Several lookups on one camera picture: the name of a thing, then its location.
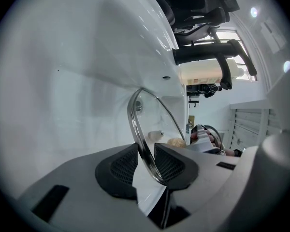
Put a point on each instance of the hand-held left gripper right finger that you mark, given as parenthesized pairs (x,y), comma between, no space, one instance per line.
(203,178)

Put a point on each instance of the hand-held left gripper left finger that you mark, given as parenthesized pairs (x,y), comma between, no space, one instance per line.
(75,190)

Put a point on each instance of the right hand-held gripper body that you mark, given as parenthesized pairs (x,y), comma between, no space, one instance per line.
(201,141)

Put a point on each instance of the beige fibrous loofah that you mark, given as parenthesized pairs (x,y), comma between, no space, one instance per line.
(176,142)

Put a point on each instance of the round glass lid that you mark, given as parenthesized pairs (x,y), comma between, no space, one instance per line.
(154,120)

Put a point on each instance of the person's right forearm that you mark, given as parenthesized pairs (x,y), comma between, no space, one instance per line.
(230,153)

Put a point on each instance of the person's right hand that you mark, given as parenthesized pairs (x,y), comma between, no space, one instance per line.
(212,141)

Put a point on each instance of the tall black sink faucet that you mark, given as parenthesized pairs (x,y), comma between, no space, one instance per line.
(200,52)

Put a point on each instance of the round ceiling light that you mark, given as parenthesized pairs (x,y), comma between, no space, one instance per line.
(253,12)
(288,66)

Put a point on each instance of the white ceiling air conditioner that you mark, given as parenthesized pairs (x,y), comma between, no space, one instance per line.
(273,35)

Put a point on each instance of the large white ceramic sink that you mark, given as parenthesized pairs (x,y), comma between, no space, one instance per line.
(75,57)

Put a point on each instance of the large glass window wall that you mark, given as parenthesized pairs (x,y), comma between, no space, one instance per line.
(227,36)

